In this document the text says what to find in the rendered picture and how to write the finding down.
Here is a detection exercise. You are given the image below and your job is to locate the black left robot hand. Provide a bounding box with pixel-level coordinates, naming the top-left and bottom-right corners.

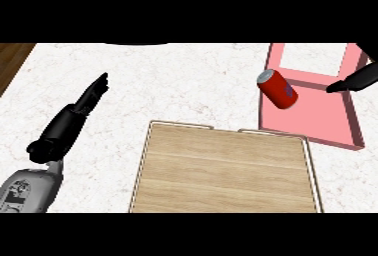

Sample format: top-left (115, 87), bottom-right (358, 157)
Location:
top-left (24, 72), bottom-right (110, 165)

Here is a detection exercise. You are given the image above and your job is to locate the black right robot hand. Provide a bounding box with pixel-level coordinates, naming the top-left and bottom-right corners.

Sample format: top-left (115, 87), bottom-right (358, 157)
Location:
top-left (324, 43), bottom-right (378, 94)

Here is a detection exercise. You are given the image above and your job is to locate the pink tray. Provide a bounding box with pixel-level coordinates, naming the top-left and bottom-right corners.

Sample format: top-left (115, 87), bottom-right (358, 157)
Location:
top-left (256, 43), bottom-right (371, 152)

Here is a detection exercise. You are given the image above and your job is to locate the red soda can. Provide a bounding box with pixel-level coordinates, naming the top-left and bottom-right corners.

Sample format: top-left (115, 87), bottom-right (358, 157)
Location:
top-left (255, 68), bottom-right (299, 110)

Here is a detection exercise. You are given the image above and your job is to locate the light wooden box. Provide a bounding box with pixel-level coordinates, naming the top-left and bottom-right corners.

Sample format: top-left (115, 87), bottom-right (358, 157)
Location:
top-left (126, 120), bottom-right (324, 214)

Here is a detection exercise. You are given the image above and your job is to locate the brown wooden surface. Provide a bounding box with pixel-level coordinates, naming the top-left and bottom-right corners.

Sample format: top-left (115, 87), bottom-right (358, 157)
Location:
top-left (0, 43), bottom-right (38, 98)

